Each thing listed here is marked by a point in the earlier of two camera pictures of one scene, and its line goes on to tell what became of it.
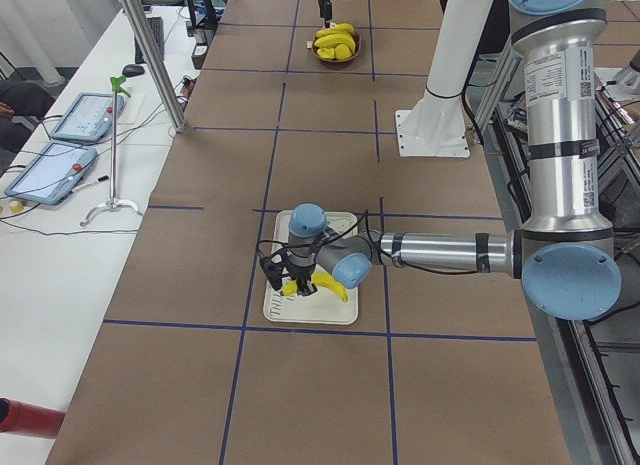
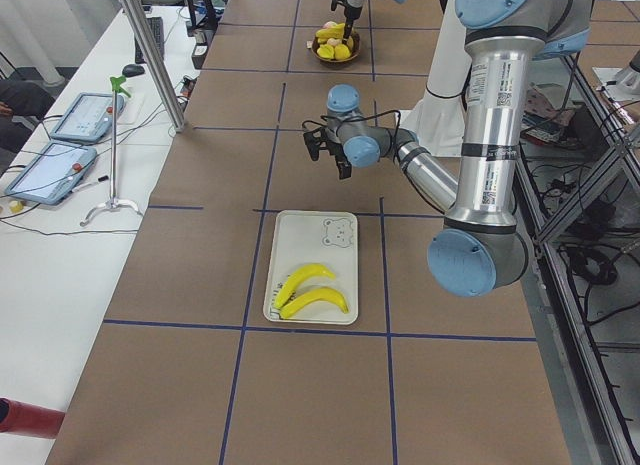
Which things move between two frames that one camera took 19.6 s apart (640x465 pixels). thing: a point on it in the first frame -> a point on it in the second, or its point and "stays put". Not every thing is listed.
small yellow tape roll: x=16 y=207 stays put
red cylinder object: x=17 y=417 stays put
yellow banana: x=290 y=288 -> x=312 y=296
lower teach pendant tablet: x=52 y=173 stays put
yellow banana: x=335 y=28 -> x=297 y=276
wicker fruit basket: x=357 y=48 stays put
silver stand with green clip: x=117 y=83 stays put
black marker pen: x=100 y=179 stays put
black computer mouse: x=131 y=70 stays put
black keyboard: x=157 y=26 stays put
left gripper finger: x=302 y=287 -> x=344 y=169
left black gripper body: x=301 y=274 -> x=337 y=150
